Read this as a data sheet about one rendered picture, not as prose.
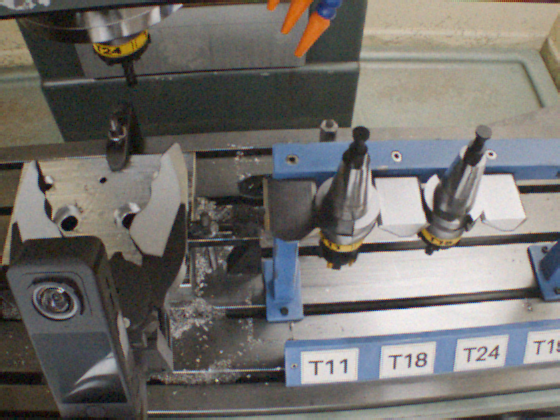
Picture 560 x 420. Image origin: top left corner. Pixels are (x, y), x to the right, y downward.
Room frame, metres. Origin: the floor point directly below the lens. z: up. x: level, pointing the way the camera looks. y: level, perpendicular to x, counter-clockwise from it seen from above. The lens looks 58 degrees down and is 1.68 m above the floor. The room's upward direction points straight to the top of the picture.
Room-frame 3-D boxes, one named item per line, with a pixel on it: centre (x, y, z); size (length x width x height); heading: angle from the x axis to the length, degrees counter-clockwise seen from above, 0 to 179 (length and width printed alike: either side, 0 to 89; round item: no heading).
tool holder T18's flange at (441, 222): (0.30, -0.18, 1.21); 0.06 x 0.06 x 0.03
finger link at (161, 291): (0.16, 0.08, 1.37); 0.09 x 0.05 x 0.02; 162
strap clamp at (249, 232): (0.40, 0.08, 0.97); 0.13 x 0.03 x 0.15; 93
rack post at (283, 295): (0.35, -0.02, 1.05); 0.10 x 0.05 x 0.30; 3
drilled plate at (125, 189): (0.43, 0.26, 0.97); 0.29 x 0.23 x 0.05; 93
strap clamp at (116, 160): (0.58, 0.25, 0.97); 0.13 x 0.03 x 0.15; 3
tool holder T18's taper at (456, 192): (0.30, -0.18, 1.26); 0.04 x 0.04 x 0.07
